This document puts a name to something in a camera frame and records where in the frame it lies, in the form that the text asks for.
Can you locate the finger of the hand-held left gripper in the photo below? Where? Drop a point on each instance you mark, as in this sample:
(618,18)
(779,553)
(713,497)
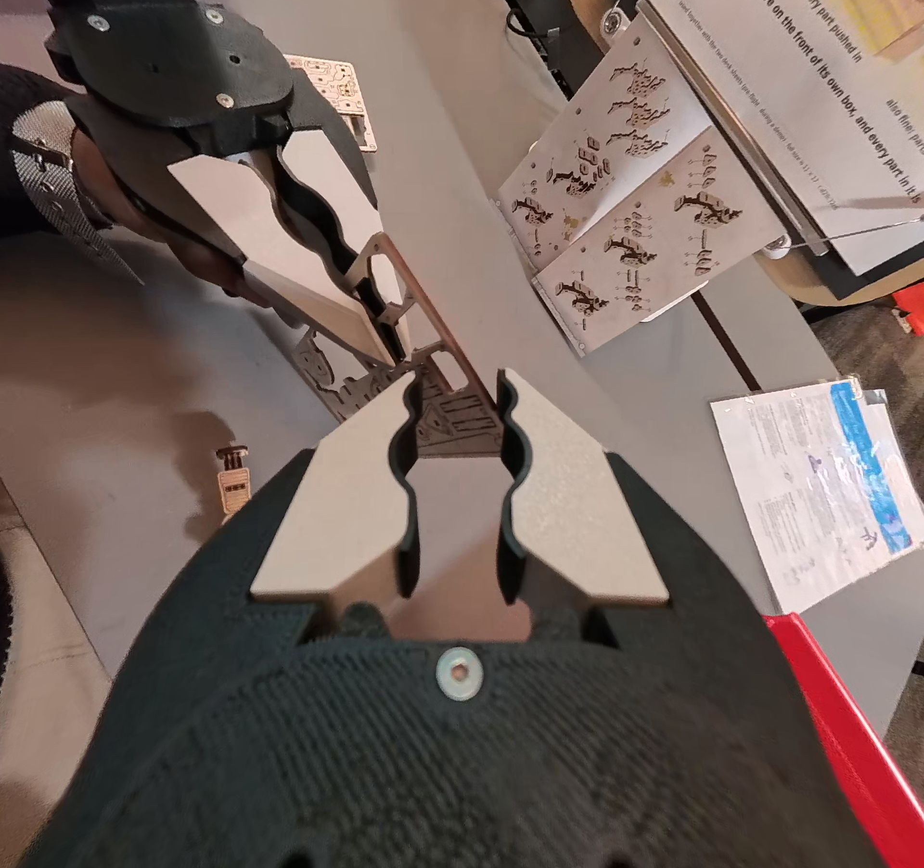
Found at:
(339,189)
(274,254)

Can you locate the person's left hand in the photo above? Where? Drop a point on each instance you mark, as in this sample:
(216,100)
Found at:
(130,196)

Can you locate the red storage bin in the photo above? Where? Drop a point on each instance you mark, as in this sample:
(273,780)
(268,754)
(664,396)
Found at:
(859,738)

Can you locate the stack of wooden puzzle sheets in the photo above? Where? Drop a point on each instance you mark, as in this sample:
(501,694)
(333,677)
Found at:
(339,88)

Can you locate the laminated paper sheet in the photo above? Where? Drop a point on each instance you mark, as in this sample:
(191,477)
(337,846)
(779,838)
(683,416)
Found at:
(808,492)

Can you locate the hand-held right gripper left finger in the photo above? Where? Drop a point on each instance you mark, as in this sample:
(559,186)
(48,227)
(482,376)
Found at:
(339,514)

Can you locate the grey desk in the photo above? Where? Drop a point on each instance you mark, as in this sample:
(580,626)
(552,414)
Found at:
(433,124)

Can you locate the wooden model assembly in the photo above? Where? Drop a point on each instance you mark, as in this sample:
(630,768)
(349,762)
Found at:
(234,485)

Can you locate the wooden puzzle sheet with cutouts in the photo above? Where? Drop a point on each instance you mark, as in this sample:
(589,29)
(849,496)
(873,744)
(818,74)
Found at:
(447,420)

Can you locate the printed instruction poster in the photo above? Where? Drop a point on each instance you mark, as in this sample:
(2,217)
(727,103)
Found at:
(794,52)

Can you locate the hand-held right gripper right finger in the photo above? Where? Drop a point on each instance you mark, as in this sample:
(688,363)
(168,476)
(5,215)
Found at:
(585,521)

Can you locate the white instruction booklet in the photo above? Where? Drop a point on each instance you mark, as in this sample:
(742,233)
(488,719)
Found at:
(635,218)

